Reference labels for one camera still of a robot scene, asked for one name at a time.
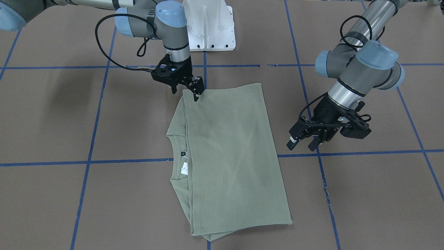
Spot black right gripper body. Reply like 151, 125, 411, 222
170, 56, 193, 87

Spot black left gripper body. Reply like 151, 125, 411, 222
289, 94, 346, 141

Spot olive green long-sleeve shirt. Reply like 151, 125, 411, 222
166, 83, 293, 241

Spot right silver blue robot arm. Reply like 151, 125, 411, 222
1, 0, 205, 101

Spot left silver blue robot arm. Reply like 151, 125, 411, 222
287, 0, 407, 151

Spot white paper hang tag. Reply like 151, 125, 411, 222
180, 162, 188, 175

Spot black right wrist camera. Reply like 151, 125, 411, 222
151, 53, 176, 86

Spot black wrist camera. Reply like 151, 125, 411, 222
340, 110, 371, 139
151, 53, 176, 86

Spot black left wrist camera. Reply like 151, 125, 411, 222
340, 110, 371, 139

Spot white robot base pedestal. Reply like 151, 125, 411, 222
182, 0, 236, 52

